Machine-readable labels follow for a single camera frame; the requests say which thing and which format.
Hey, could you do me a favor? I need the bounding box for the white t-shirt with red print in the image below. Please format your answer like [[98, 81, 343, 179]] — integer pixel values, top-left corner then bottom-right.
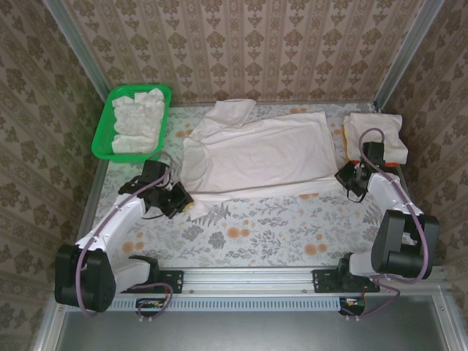
[[181, 98, 339, 222]]

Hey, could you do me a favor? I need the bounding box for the crumpled white t-shirts pile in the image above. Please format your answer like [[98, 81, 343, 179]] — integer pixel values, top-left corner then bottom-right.
[[110, 86, 166, 154]]

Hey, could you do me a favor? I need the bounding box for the folded white t-shirt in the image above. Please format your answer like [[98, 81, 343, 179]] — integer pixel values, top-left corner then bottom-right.
[[343, 112, 409, 165]]

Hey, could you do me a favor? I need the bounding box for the green plastic basket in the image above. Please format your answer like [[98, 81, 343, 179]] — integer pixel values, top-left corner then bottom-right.
[[90, 84, 173, 164]]

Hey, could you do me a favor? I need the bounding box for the floral table cover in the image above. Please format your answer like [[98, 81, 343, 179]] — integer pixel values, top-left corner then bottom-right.
[[87, 102, 421, 270]]

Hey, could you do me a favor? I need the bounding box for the black connector board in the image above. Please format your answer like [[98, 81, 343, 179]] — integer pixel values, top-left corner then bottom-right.
[[338, 296, 366, 316], [135, 298, 165, 317]]

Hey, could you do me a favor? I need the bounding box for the grey metal panel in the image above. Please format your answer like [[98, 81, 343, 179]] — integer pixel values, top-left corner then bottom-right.
[[34, 292, 468, 351]]

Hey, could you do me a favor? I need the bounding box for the aluminium table side rail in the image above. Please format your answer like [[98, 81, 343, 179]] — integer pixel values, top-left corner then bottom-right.
[[75, 156, 110, 246], [372, 100, 432, 268]]

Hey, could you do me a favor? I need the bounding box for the left black mount plate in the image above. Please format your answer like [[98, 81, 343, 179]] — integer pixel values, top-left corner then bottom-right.
[[119, 269, 184, 294]]

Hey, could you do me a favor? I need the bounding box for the black mount plate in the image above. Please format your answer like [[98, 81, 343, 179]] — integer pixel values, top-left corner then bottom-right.
[[312, 269, 381, 293], [119, 269, 184, 294]]

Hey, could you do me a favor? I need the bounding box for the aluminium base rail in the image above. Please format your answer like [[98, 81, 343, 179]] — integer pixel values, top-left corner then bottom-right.
[[54, 266, 447, 294]]

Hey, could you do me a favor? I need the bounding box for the grey slotted cable duct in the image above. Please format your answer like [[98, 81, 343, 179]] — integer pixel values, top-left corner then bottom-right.
[[67, 295, 366, 312]]

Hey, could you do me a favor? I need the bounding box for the aluminium frame post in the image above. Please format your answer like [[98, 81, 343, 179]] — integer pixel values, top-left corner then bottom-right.
[[39, 0, 113, 99], [372, 0, 447, 110]]

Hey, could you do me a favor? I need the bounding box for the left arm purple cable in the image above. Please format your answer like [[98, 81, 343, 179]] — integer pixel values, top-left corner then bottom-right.
[[76, 151, 175, 325]]

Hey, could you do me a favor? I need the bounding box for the right black mount plate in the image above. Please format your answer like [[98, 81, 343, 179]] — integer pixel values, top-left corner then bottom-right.
[[312, 269, 381, 293]]

